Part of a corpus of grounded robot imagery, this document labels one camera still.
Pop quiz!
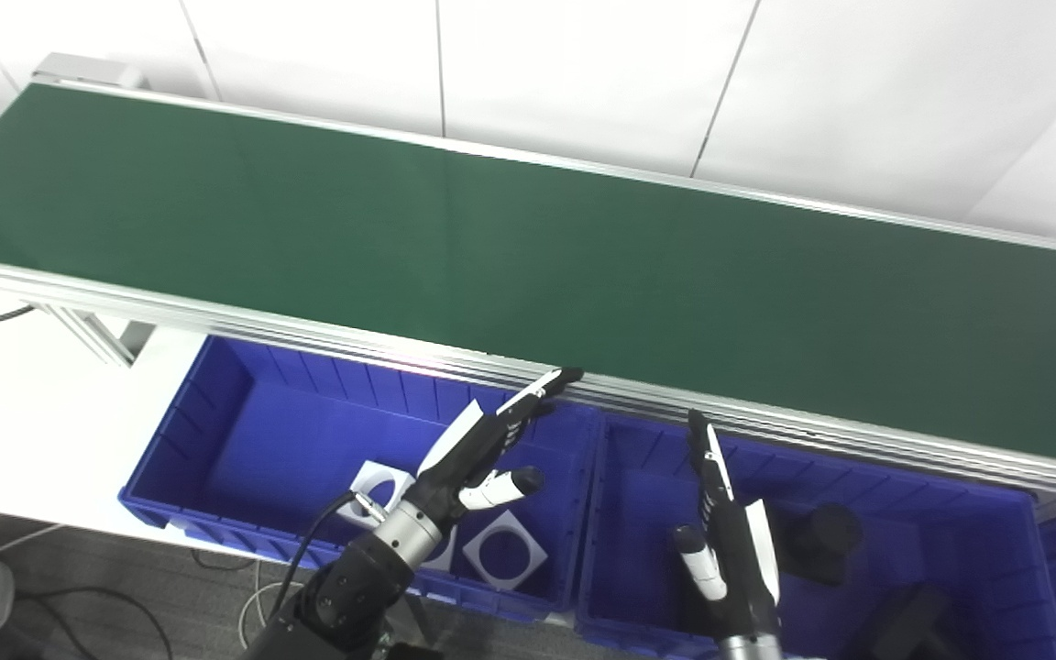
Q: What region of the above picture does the black floor cable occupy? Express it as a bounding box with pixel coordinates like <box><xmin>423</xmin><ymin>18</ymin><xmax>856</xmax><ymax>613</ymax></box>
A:
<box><xmin>15</xmin><ymin>587</ymin><xmax>176</xmax><ymax>660</ymax></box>

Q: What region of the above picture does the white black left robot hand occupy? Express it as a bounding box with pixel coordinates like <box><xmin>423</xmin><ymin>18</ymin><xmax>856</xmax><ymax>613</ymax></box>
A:
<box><xmin>409</xmin><ymin>367</ymin><xmax>584</xmax><ymax>533</ymax></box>

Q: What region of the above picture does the green conveyor belt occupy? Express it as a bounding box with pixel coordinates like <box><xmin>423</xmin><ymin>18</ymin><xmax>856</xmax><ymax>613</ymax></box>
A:
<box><xmin>0</xmin><ymin>75</ymin><xmax>1056</xmax><ymax>510</ymax></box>
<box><xmin>0</xmin><ymin>82</ymin><xmax>1056</xmax><ymax>473</ymax></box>

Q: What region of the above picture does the blue bin with white parts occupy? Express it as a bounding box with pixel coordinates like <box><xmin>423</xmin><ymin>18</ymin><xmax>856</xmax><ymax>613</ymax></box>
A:
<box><xmin>118</xmin><ymin>335</ymin><xmax>602</xmax><ymax>626</ymax></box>

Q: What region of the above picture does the grey conveyor end housing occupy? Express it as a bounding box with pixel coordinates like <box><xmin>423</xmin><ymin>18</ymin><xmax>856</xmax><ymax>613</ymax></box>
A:
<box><xmin>31</xmin><ymin>52</ymin><xmax>146</xmax><ymax>90</ymax></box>

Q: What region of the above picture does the blue bin with black parts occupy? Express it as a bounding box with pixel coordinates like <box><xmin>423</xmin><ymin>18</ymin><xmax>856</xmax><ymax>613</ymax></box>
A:
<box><xmin>574</xmin><ymin>412</ymin><xmax>1056</xmax><ymax>660</ymax></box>

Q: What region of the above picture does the black cylinder part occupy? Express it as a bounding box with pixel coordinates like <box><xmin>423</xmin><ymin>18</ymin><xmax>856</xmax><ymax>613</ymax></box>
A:
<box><xmin>789</xmin><ymin>502</ymin><xmax>864</xmax><ymax>588</ymax></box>

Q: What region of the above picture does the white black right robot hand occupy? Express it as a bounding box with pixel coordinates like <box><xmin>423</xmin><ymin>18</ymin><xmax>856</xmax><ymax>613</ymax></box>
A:
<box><xmin>673</xmin><ymin>408</ymin><xmax>784</xmax><ymax>643</ymax></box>

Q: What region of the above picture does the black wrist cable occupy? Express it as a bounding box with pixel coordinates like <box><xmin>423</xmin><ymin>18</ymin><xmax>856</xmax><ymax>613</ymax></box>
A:
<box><xmin>267</xmin><ymin>490</ymin><xmax>387</xmax><ymax>624</ymax></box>

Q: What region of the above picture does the aluminium conveyor leg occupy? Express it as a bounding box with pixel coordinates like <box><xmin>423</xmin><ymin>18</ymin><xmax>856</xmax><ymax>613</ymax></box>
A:
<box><xmin>33</xmin><ymin>302</ymin><xmax>158</xmax><ymax>368</ymax></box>

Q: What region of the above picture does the white straight floor cable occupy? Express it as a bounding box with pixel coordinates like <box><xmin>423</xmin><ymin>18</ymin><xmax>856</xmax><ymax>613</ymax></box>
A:
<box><xmin>0</xmin><ymin>522</ymin><xmax>66</xmax><ymax>580</ymax></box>

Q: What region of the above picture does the white looped floor cable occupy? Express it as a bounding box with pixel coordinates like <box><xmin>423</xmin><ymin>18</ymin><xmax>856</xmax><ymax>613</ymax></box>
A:
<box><xmin>239</xmin><ymin>559</ymin><xmax>309</xmax><ymax>647</ymax></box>

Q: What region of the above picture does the white square part with hole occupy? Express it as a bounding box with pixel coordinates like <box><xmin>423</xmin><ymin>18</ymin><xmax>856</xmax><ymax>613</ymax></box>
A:
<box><xmin>335</xmin><ymin>461</ymin><xmax>417</xmax><ymax>531</ymax></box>
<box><xmin>461</xmin><ymin>510</ymin><xmax>549</xmax><ymax>592</ymax></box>
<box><xmin>418</xmin><ymin>522</ymin><xmax>460</xmax><ymax>574</ymax></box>

